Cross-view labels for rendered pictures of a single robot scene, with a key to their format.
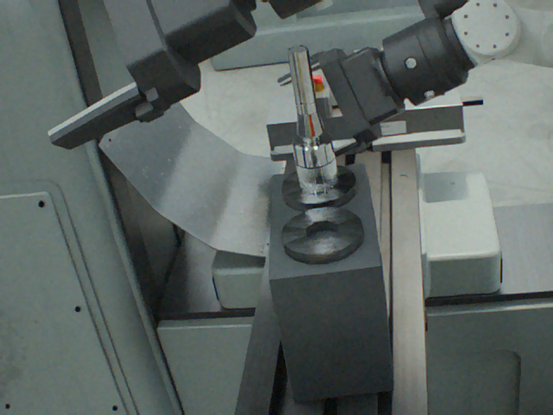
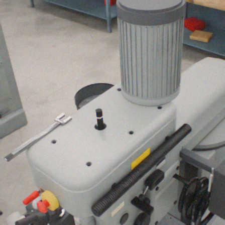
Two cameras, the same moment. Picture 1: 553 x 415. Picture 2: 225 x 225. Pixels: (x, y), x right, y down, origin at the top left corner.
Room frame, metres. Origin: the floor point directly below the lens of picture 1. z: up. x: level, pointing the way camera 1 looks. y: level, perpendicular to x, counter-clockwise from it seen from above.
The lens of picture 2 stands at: (1.72, -0.83, 2.59)
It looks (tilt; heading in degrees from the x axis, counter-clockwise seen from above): 38 degrees down; 123
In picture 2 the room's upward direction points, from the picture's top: 4 degrees counter-clockwise
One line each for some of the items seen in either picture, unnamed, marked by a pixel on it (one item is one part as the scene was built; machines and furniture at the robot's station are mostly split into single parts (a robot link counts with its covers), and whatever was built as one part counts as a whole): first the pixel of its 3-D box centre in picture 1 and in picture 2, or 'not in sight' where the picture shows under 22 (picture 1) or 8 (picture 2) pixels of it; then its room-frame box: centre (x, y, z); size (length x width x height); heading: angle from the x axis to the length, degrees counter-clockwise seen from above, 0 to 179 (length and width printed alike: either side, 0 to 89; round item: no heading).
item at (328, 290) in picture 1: (331, 275); (51, 219); (0.79, -0.05, 1.04); 0.22 x 0.12 x 0.20; 174
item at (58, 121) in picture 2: not in sight; (38, 136); (1.09, -0.26, 1.89); 0.24 x 0.04 x 0.01; 80
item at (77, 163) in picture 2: not in sight; (105, 142); (1.23, -0.12, 1.81); 0.47 x 0.26 x 0.16; 78
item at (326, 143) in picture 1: (312, 142); not in sight; (0.84, -0.05, 1.20); 0.05 x 0.05 x 0.01
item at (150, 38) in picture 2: not in sight; (150, 47); (1.28, 0.11, 2.05); 0.20 x 0.20 x 0.32
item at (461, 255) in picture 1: (358, 230); not in sight; (1.22, -0.14, 0.80); 0.50 x 0.35 x 0.12; 78
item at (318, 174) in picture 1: (315, 164); not in sight; (0.84, -0.05, 1.17); 0.05 x 0.05 x 0.05
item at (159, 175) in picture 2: not in sight; (149, 184); (1.37, -0.10, 1.66); 0.12 x 0.04 x 0.04; 78
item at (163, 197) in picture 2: not in sight; (142, 181); (1.27, 0.06, 1.47); 0.24 x 0.19 x 0.26; 168
